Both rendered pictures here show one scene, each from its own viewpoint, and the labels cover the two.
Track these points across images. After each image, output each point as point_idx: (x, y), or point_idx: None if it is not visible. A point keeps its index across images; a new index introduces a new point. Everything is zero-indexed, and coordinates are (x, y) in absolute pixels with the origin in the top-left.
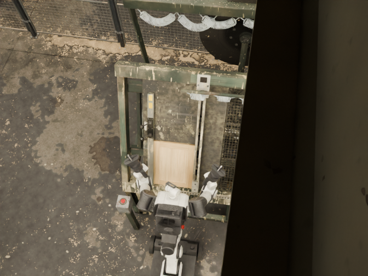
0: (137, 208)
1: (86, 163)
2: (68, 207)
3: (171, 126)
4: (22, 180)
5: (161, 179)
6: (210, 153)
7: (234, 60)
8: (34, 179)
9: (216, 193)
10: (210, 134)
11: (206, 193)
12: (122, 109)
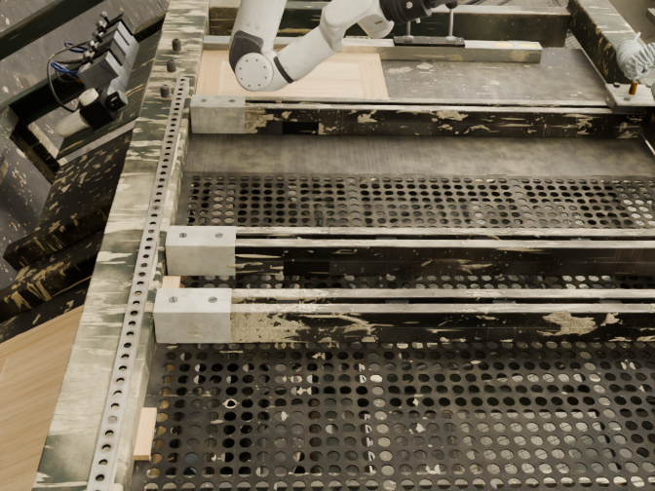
0: (12, 104)
1: (107, 135)
2: (20, 16)
3: (443, 85)
4: (91, 9)
5: (224, 62)
6: (365, 152)
7: (603, 365)
8: (90, 25)
9: (251, 78)
10: (448, 150)
11: (278, 27)
12: (467, 9)
